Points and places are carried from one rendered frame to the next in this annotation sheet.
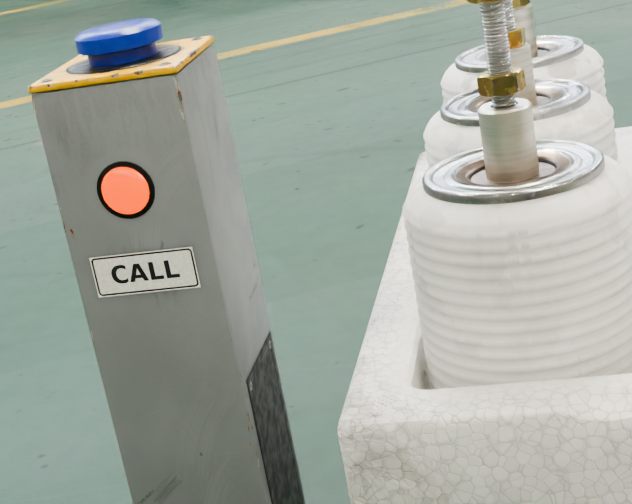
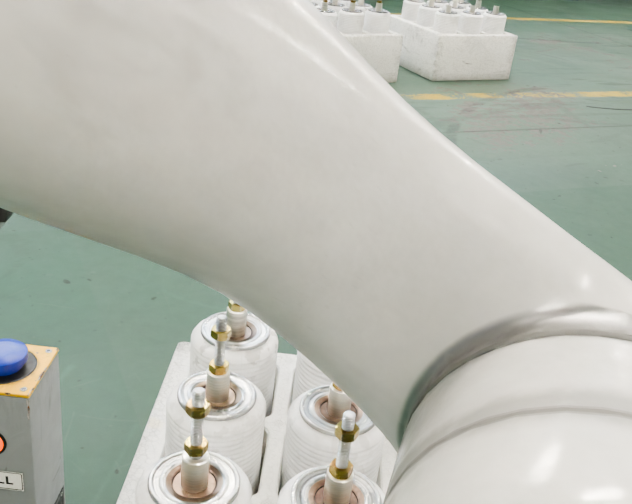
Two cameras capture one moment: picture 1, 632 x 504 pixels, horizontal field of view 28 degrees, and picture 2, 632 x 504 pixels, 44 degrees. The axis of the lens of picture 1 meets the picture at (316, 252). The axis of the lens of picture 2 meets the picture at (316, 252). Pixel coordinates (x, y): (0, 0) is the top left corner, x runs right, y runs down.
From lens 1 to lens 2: 0.32 m
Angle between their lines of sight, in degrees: 14
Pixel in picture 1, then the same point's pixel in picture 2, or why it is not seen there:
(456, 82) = (197, 344)
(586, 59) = (267, 348)
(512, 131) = (195, 473)
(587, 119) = (248, 423)
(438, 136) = (172, 411)
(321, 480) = not seen: outside the picture
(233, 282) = (43, 482)
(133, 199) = not seen: outside the picture
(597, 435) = not seen: outside the picture
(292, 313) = (99, 366)
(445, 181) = (159, 483)
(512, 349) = not seen: outside the picture
